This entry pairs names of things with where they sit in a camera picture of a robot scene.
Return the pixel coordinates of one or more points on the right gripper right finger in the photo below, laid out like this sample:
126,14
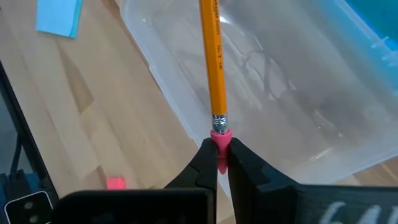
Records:
248,186

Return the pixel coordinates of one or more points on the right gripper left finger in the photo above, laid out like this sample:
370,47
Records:
199,186

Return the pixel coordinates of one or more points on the clear pencil box blue lid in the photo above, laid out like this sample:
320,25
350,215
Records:
295,109

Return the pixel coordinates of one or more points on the yellow pencil pink eraser cap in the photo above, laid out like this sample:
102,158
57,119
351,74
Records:
214,62

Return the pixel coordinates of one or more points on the small pink eraser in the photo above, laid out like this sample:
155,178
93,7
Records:
115,183

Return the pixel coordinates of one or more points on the blue sticky note pad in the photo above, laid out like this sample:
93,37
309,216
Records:
57,17

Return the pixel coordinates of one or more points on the black table frame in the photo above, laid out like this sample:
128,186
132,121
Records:
18,124

